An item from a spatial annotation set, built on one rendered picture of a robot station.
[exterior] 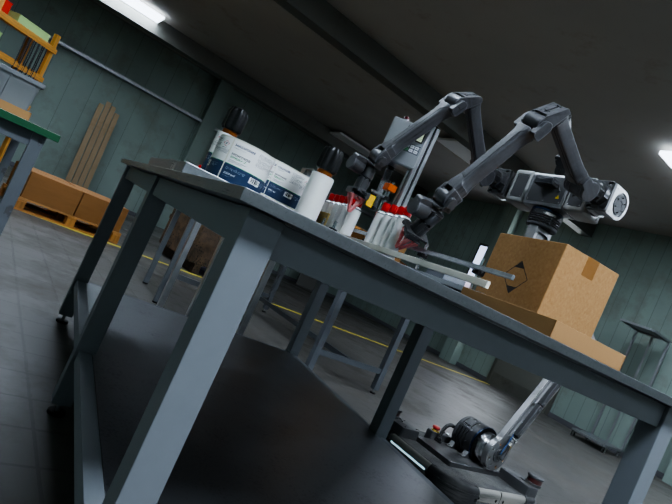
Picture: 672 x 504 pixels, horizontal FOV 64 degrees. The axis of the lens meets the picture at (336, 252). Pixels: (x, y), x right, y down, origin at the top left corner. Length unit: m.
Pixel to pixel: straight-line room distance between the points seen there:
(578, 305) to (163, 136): 10.63
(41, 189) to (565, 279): 5.22
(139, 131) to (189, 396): 10.95
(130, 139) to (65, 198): 5.67
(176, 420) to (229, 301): 0.19
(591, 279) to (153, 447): 1.33
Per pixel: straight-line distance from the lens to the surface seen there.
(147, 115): 11.73
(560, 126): 1.97
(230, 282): 0.80
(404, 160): 2.32
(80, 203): 6.19
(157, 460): 0.88
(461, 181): 1.82
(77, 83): 11.54
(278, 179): 2.14
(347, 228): 2.26
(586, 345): 1.30
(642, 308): 9.52
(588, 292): 1.78
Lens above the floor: 0.78
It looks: 1 degrees up
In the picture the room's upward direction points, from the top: 25 degrees clockwise
